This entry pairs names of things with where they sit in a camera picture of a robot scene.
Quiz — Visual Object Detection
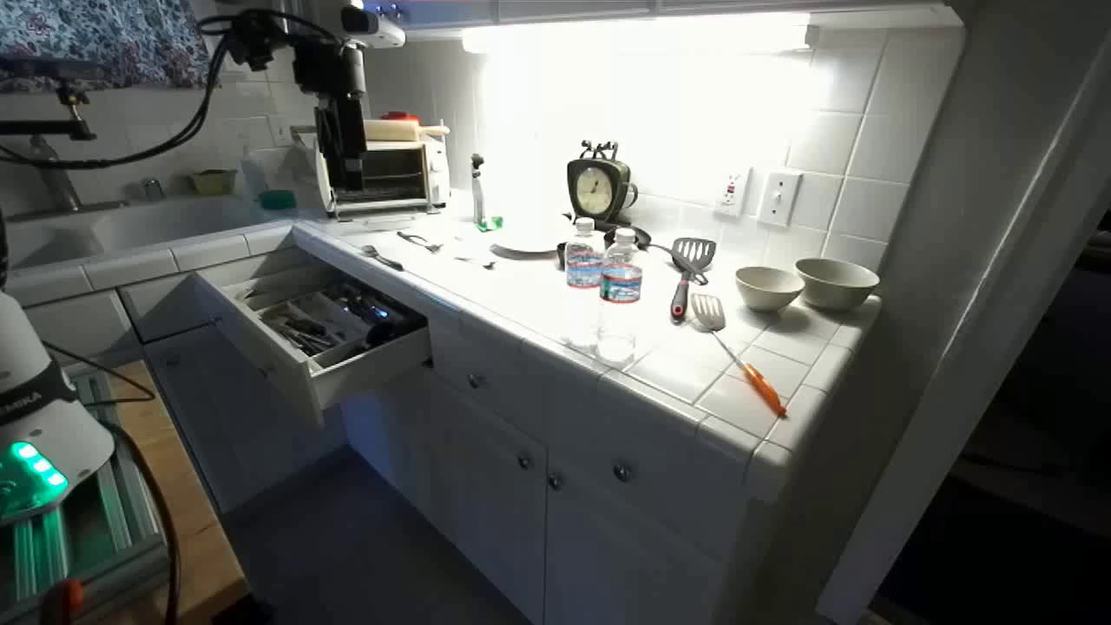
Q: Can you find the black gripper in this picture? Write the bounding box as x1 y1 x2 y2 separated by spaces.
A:
311 89 372 193

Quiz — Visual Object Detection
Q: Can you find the robot base green light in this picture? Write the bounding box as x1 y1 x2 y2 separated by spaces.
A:
0 288 117 530

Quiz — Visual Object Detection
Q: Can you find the white toaster oven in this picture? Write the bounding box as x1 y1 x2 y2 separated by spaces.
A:
311 118 456 220

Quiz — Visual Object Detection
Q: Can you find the drawer cutlery tray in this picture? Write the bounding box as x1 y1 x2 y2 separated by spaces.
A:
243 280 403 363

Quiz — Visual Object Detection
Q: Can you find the white plate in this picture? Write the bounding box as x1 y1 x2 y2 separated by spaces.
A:
491 229 568 259

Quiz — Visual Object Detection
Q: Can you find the white open drawer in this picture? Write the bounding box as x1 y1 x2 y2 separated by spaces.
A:
192 242 434 428

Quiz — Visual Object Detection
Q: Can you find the black table clock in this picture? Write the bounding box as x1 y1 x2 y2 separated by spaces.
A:
562 138 640 229

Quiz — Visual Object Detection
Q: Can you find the clear water bottle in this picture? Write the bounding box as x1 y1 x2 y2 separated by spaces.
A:
598 224 647 371
562 216 609 351

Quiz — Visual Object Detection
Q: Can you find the floral patterned curtain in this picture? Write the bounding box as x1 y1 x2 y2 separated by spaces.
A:
0 0 214 93

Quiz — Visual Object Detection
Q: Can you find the white upper cabinet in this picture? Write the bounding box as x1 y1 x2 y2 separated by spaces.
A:
272 0 964 32

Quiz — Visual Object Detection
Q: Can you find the white cabinet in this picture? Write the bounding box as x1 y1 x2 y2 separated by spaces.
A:
272 0 964 32
117 263 801 625

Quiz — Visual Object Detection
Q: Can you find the under-cabinet light strip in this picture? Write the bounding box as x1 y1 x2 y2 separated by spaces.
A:
458 12 813 58

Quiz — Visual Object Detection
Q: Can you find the white lower cabinet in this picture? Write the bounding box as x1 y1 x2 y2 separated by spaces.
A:
117 263 801 625

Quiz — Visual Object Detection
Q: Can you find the small white scoop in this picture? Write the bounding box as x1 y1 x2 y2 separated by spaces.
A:
686 288 728 338

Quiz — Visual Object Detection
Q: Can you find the beige ceramic bowl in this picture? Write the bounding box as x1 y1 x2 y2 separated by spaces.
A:
732 263 808 316
791 252 885 312

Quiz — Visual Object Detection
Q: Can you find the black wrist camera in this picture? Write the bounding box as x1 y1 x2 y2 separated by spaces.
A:
288 32 349 97

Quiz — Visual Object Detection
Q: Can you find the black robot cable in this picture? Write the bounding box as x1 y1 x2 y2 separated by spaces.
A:
0 32 235 174

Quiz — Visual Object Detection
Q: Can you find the black spatula red handle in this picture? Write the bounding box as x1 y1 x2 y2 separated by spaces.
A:
668 233 721 327

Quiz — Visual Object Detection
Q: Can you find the white wall outlet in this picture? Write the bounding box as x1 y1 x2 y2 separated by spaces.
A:
710 163 757 223
757 165 806 233

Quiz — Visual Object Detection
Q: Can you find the orange handled tool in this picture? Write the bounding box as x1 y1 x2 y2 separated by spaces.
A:
710 333 791 425

